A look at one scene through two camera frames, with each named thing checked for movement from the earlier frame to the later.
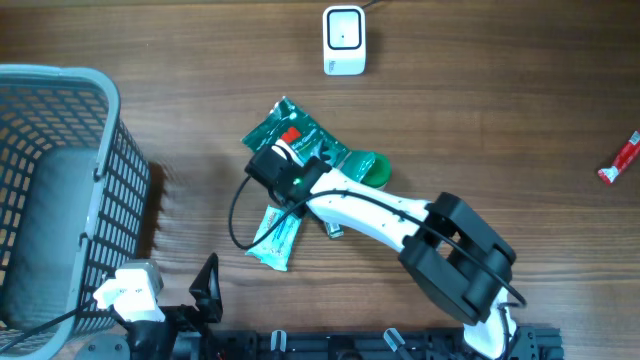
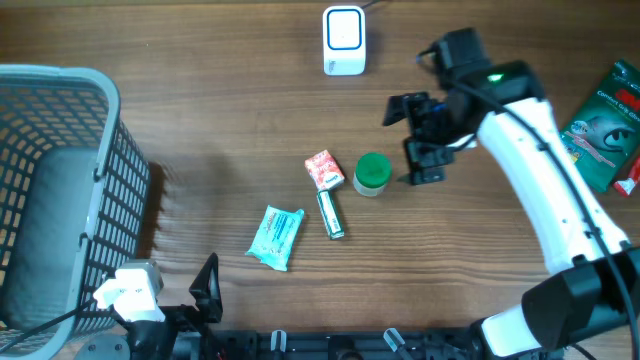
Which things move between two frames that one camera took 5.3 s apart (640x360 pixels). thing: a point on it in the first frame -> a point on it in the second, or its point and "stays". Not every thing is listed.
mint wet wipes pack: [276, 249] stays
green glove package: [290, 129] -> [601, 136]
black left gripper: [208, 301] stays
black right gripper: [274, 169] -> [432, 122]
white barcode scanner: [344, 41] stays
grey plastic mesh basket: [75, 194] stays
